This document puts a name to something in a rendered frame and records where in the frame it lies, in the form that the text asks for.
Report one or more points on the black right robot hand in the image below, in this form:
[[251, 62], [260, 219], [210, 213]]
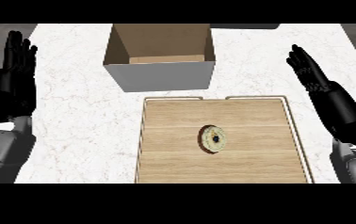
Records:
[[331, 102]]

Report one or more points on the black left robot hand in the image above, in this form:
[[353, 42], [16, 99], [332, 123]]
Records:
[[18, 77]]

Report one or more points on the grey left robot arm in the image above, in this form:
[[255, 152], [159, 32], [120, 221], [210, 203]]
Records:
[[12, 146]]

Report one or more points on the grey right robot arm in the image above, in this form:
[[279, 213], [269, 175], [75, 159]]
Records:
[[343, 162]]

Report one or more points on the wooden tray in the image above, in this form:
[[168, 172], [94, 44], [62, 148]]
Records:
[[220, 140]]

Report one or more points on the open cardboard box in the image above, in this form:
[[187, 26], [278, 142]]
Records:
[[159, 61]]

